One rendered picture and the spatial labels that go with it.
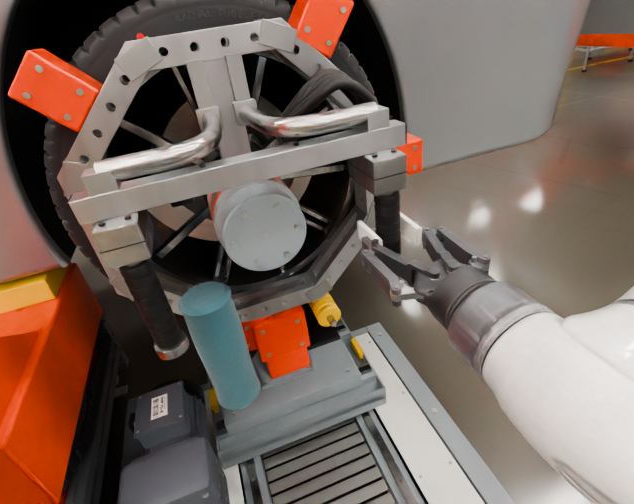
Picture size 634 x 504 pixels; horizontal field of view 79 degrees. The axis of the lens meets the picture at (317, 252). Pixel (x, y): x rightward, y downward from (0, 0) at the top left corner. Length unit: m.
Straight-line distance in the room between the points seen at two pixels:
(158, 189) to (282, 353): 0.54
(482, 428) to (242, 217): 1.04
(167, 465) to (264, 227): 0.54
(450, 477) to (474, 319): 0.83
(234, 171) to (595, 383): 0.40
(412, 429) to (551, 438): 0.91
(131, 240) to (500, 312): 0.39
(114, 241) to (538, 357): 0.43
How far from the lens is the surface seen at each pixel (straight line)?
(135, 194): 0.49
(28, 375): 0.81
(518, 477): 1.31
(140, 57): 0.65
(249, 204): 0.55
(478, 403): 1.41
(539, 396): 0.34
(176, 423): 0.95
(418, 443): 1.22
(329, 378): 1.16
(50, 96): 0.67
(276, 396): 1.16
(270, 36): 0.66
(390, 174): 0.52
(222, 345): 0.70
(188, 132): 0.93
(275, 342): 0.89
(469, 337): 0.39
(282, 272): 0.90
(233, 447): 1.17
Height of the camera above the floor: 1.12
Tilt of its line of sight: 32 degrees down
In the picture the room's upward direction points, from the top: 9 degrees counter-clockwise
